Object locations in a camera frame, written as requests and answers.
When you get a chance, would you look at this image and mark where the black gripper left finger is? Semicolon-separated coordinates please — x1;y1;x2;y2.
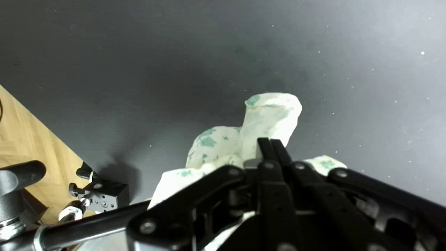
125;137;298;251

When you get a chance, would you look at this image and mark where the white cloth with green print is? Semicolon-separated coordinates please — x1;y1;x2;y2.
146;91;348;251

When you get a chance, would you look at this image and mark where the black articulated clamp stand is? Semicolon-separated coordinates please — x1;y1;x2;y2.
0;160;153;251

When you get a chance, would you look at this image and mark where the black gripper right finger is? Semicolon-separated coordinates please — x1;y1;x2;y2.
270;140;446;251

